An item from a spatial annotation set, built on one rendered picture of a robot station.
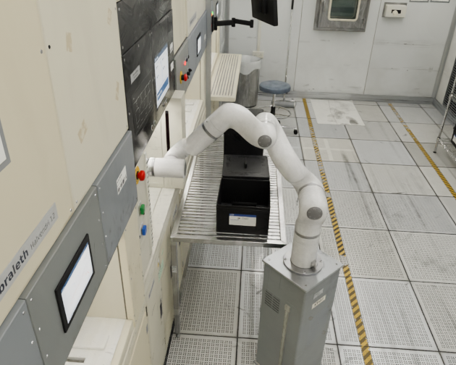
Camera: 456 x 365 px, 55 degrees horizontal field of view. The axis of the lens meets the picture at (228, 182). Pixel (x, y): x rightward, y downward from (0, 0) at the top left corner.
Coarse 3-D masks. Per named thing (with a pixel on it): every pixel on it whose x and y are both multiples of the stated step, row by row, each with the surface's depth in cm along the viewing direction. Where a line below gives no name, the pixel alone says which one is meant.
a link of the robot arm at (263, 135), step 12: (228, 108) 173; (240, 108) 173; (216, 120) 174; (228, 120) 173; (240, 120) 172; (252, 120) 171; (216, 132) 177; (240, 132) 174; (252, 132) 170; (264, 132) 168; (276, 132) 173; (252, 144) 172; (264, 144) 169
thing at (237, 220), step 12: (228, 180) 246; (240, 180) 245; (252, 180) 245; (264, 180) 244; (228, 192) 250; (240, 192) 249; (252, 192) 249; (264, 192) 248; (216, 204) 223; (228, 204) 252; (240, 204) 250; (252, 204) 249; (264, 204) 252; (216, 216) 226; (228, 216) 225; (240, 216) 224; (252, 216) 224; (264, 216) 223; (216, 228) 230; (228, 228) 229; (240, 228) 228; (252, 228) 228; (264, 228) 227
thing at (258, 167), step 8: (224, 160) 279; (232, 160) 279; (240, 160) 280; (248, 160) 280; (256, 160) 280; (264, 160) 281; (224, 168) 270; (232, 168) 270; (240, 168) 271; (248, 168) 271; (256, 168) 271; (264, 168) 272; (224, 176) 262; (232, 176) 262; (240, 176) 262; (248, 176) 263; (256, 176) 263; (264, 176) 263
